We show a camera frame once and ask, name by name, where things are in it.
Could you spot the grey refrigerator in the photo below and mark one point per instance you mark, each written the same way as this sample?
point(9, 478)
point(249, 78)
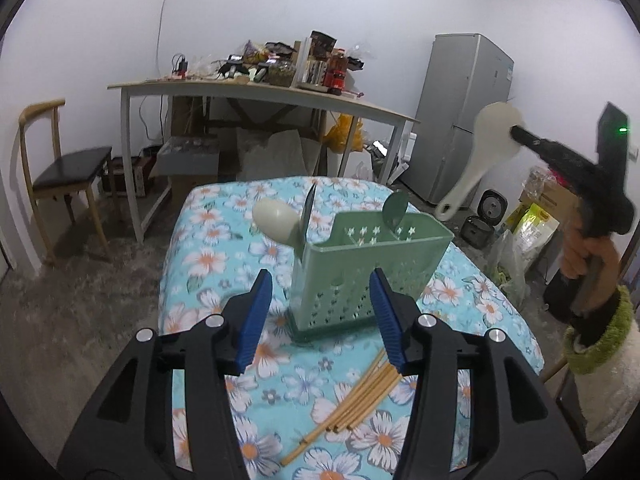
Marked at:
point(465, 110)

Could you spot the beige plastic ladle spoon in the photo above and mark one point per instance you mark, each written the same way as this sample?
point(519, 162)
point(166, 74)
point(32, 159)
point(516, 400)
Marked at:
point(272, 220)

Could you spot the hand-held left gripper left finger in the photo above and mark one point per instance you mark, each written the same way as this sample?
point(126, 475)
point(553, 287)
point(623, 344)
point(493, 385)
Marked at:
point(252, 325)

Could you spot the person's right forearm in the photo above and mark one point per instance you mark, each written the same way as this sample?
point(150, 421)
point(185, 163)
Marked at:
point(610, 360)

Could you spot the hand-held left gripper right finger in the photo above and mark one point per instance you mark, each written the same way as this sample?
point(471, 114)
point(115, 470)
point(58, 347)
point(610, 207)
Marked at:
point(390, 320)

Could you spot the bundle of bamboo chopsticks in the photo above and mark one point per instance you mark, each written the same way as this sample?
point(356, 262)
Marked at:
point(350, 400)

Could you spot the green plastic utensil holder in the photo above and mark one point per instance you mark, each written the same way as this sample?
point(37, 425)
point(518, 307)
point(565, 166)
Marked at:
point(350, 270)

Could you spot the black pot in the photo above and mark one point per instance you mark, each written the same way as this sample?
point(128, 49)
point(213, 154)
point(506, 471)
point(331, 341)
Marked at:
point(477, 231)

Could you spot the steel knife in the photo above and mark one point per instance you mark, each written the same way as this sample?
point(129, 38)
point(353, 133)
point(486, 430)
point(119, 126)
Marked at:
point(309, 210)

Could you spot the wooden chair with black seat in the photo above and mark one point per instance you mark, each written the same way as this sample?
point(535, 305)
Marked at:
point(70, 165)

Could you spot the blue floral blanket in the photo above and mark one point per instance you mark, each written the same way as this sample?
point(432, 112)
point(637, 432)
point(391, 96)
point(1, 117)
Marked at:
point(210, 260)

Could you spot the white plastic sheet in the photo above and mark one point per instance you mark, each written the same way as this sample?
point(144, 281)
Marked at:
point(275, 152)

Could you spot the brown wooden crate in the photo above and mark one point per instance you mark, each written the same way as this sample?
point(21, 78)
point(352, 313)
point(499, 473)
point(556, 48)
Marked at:
point(127, 175)

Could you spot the grey metal-legged desk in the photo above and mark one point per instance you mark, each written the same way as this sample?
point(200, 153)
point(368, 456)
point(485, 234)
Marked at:
point(200, 87)

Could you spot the person's right hand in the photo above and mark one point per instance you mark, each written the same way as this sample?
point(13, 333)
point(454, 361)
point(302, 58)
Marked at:
point(575, 255)

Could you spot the yellow plastic bag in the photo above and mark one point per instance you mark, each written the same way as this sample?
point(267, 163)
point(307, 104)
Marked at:
point(345, 132)

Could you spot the clear plastic bag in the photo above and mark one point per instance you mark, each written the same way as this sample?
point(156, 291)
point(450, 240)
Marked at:
point(507, 270)

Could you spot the pile of desk clutter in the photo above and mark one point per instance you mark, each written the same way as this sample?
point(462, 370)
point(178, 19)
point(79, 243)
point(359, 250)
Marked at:
point(280, 72)

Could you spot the beige plastic rice paddle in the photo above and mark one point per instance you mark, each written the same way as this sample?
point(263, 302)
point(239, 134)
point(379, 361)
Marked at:
point(480, 160)

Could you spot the open cardboard box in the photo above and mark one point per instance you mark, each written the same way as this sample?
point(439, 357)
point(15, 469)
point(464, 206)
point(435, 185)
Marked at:
point(552, 195)

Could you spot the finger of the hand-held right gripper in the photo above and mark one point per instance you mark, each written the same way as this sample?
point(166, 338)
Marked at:
point(550, 152)

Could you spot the red drink bottles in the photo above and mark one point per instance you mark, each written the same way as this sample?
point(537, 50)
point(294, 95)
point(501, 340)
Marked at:
point(336, 72)

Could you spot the yellow-green sack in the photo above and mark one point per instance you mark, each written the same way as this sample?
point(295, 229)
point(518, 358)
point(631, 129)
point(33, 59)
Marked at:
point(537, 227)

